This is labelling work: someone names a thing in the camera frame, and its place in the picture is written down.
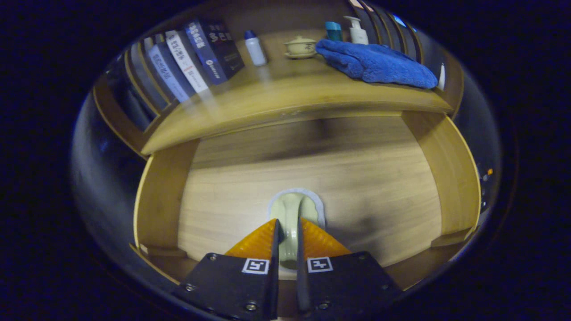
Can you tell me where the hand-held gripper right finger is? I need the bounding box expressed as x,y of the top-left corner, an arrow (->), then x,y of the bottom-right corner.
295,217 -> 402,319

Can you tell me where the light blue book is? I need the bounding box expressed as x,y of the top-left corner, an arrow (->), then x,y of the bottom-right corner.
147,42 -> 190,104

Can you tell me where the teal bottle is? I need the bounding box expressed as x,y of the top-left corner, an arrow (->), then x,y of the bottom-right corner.
325,21 -> 343,42

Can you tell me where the beige lidded ceramic teacup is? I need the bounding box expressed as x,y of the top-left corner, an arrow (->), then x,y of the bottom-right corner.
284,36 -> 318,59

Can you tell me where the wooden cabinet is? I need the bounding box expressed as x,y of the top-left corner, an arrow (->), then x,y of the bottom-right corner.
91,0 -> 464,156

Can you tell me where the white book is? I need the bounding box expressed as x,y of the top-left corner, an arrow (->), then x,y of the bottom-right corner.
165,30 -> 210,94

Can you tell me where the pale green white scrubbing brush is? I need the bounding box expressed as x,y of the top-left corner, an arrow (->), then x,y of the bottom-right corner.
267,188 -> 326,270

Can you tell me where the white pump bottle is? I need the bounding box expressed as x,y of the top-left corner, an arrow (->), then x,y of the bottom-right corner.
343,16 -> 369,45

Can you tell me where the folded blue towel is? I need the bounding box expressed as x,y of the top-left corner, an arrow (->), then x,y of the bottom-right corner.
315,39 -> 439,89

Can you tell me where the wooden countertop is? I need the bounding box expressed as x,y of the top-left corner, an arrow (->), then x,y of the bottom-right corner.
141,27 -> 453,156

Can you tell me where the navy blue book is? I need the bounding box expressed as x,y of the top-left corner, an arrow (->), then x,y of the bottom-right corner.
183,19 -> 245,85

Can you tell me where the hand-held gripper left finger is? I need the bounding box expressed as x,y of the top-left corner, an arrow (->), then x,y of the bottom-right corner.
172,218 -> 281,321

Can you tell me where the wooden drawer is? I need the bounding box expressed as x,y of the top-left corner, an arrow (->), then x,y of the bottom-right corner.
129,109 -> 482,295

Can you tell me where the small white blue-capped bottle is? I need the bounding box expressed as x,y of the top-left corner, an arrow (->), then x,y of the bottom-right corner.
244,29 -> 268,67

